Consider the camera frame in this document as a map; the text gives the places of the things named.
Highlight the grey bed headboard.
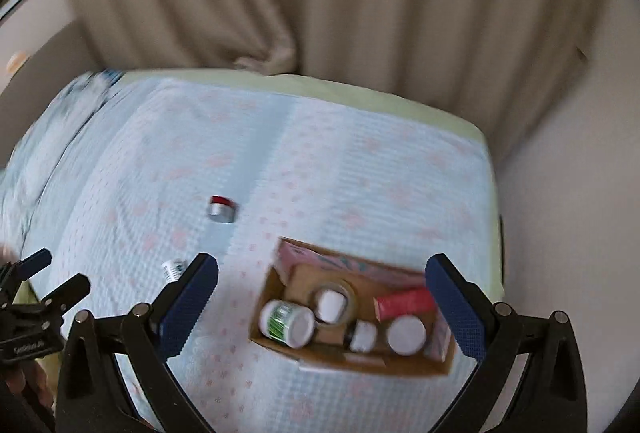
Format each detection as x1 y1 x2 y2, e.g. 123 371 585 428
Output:
0 20 105 168

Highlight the green labelled white bottle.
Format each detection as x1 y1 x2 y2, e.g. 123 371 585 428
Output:
258 300 316 349

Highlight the small dark bottle white cap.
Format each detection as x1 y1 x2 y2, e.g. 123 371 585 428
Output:
343 320 378 353

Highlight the light blue patterned bedspread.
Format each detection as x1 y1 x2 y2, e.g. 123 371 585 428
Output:
1 72 492 432

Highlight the person's left hand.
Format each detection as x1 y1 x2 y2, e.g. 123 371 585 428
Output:
1 361 54 411

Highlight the red capped silver jar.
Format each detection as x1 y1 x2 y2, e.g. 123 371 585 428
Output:
208 195 236 224

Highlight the pink cardboard box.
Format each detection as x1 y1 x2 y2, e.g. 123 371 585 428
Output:
248 238 454 378

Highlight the large white capped jar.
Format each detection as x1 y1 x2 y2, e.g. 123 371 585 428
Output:
386 315 427 356

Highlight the red rectangular box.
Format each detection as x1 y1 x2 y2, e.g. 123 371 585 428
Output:
373 288 437 323

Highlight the yellow tape roll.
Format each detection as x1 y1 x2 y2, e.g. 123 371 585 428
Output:
310 280 357 326

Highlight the green mattress sheet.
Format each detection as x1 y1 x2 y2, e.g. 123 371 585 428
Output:
118 68 504 301

